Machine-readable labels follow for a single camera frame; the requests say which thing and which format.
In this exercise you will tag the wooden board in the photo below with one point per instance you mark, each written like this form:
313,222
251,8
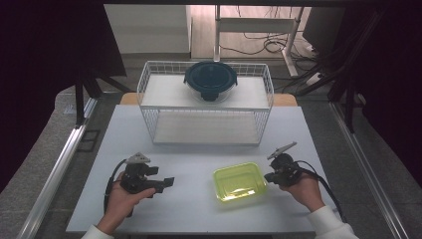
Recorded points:
127,99

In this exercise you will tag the green rectangular lidded container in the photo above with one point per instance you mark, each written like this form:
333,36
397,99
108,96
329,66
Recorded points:
239,182

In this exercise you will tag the person's right hand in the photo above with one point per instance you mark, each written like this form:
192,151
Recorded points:
307,192

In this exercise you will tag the white power strip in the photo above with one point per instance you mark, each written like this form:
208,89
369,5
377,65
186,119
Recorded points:
314,79

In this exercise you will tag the black tripod stand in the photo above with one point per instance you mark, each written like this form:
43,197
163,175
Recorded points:
79,99
348,106

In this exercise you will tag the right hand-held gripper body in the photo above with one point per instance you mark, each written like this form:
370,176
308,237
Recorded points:
285,169

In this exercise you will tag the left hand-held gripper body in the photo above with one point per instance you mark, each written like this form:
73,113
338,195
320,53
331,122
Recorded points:
136,176

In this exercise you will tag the round dark blue lidded container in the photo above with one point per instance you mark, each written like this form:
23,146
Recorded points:
210,79

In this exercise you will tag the white metal desk frame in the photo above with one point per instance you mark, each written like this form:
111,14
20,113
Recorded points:
255,25

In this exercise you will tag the aluminium rail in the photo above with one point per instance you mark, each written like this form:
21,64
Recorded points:
53,179
368,172

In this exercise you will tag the person's left hand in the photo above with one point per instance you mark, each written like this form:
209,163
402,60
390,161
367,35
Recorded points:
119,204

